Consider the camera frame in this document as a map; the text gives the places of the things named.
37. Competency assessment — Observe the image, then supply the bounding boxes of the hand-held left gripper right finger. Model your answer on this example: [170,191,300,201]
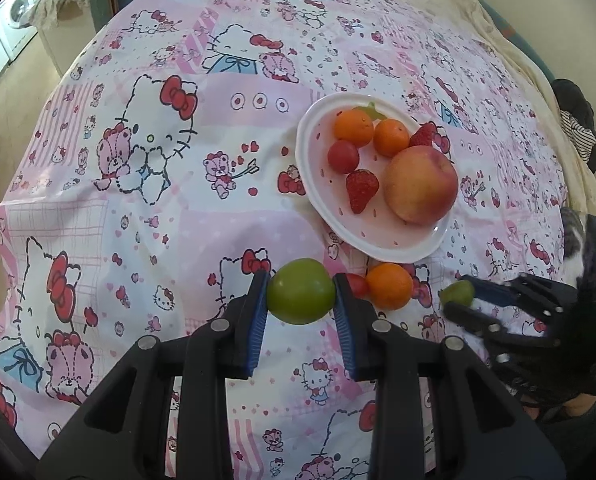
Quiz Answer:
[332,272,567,480]

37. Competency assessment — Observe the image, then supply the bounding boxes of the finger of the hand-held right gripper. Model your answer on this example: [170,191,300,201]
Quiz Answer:
[442,302,516,348]
[462,274,534,308]

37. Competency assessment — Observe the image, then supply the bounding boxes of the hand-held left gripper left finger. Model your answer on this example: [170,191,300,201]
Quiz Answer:
[38,270,271,480]

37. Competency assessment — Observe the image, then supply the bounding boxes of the green round fruit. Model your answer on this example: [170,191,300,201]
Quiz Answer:
[266,258,335,324]
[439,280,476,308]

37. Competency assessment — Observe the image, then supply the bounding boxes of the red cherry tomato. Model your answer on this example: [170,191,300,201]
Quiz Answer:
[327,140,360,174]
[346,273,369,301]

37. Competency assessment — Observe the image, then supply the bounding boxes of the small orange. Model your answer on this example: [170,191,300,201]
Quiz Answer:
[366,263,414,311]
[333,109,375,149]
[374,118,411,158]

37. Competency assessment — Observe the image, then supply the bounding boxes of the pink strawberry pattern plate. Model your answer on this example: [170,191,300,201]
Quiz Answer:
[296,92,451,264]

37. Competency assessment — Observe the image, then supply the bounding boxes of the red apple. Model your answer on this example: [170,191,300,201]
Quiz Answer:
[382,145,459,225]

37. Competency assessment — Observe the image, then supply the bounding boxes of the red strawberry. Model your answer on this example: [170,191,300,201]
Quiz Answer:
[409,121,437,149]
[346,169,380,215]

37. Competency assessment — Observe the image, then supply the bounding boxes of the grey and white cat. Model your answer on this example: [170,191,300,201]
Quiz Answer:
[559,206,591,281]

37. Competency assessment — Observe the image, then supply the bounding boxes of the black and white striped shirt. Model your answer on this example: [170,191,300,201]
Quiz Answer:
[560,112,596,162]

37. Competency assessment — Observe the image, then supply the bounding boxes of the pink cartoon printed blanket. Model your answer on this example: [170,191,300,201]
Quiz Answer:
[0,0,581,480]

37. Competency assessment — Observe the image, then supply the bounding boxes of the black striped clothing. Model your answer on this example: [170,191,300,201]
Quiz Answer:
[551,78,596,171]

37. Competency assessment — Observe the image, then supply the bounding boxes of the beige cloth by washing machine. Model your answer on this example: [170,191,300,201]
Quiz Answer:
[25,0,91,36]

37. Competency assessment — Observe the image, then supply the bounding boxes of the white washing machine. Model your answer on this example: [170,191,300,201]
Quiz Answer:
[0,0,41,106]

